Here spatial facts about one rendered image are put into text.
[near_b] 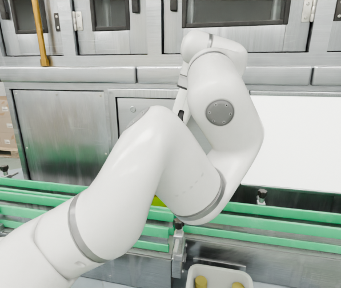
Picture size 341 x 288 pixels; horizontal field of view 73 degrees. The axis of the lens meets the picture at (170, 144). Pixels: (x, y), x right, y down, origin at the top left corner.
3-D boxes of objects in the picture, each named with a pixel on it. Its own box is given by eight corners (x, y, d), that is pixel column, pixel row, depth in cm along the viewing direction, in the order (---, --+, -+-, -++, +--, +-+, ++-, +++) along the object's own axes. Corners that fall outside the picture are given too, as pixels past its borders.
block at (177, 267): (187, 255, 74) (188, 236, 72) (183, 280, 65) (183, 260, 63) (176, 253, 74) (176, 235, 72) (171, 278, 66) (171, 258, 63)
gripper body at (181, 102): (180, 80, 69) (171, 115, 73) (175, 81, 59) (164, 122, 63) (204, 87, 68) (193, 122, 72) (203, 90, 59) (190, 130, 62)
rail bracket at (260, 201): (261, 216, 83) (265, 183, 79) (264, 228, 77) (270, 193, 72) (249, 215, 84) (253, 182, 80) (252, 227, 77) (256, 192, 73)
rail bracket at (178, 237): (188, 232, 73) (189, 198, 69) (180, 277, 58) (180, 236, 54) (179, 231, 74) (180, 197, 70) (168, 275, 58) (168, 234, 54)
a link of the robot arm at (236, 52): (180, 93, 42) (182, 59, 59) (247, 111, 43) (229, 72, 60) (195, 46, 37) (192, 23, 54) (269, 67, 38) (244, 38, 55)
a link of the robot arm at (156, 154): (130, 286, 26) (244, 236, 23) (33, 222, 20) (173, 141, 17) (136, 199, 38) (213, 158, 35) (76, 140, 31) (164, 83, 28)
